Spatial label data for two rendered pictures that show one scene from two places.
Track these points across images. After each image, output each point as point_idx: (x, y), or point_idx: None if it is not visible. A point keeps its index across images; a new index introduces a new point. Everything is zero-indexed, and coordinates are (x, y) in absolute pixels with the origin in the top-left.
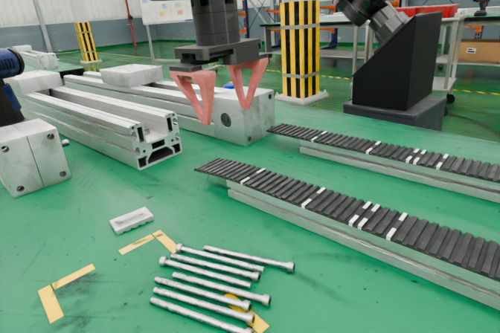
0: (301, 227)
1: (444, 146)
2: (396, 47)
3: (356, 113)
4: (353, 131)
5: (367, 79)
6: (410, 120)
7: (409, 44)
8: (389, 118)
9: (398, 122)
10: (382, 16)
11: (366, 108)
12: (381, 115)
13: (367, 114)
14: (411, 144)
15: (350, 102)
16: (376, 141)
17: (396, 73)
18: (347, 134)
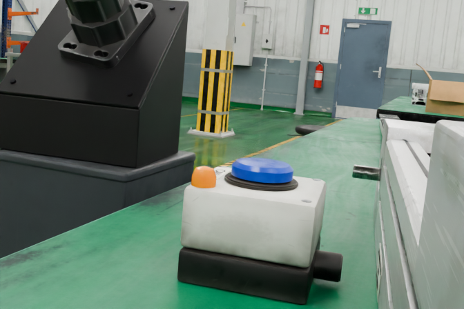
0: None
1: (313, 156)
2: (176, 48)
3: (143, 184)
4: (304, 175)
5: (152, 110)
6: (192, 162)
7: (184, 45)
8: (176, 171)
9: (183, 172)
10: None
11: (156, 166)
12: (169, 171)
13: (155, 179)
14: (322, 162)
15: (123, 169)
16: (331, 170)
17: (174, 92)
18: (320, 177)
